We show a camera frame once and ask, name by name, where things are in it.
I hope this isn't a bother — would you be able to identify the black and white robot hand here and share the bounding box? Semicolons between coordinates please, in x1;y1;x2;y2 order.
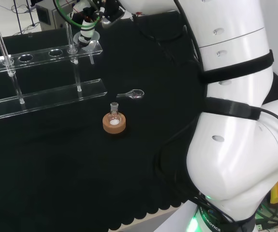
71;0;125;48

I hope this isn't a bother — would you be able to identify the clear plastic funnel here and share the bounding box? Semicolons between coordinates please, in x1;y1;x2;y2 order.
73;30;101;65

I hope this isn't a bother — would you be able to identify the clear acrylic funnel stand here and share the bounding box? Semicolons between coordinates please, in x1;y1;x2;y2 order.
0;23;108;120

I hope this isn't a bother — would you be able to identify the grey metal box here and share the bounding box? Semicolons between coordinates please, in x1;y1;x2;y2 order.
34;3;69;31

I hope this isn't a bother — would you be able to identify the black tripod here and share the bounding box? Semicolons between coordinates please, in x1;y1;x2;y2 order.
11;0;38;35

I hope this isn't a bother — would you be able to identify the small round-bottom glass flask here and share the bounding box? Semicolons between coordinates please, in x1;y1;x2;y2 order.
107;101;123;127

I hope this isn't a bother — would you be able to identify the black cloth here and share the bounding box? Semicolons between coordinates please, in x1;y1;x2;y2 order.
0;11;278;232

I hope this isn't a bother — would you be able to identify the green cable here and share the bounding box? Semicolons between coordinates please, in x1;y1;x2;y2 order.
52;0;101;28

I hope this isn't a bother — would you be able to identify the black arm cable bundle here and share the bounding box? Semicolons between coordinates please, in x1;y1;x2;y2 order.
132;0;211;211

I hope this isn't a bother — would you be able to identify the cork ring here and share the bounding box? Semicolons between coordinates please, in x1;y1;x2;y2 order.
102;113;127;134

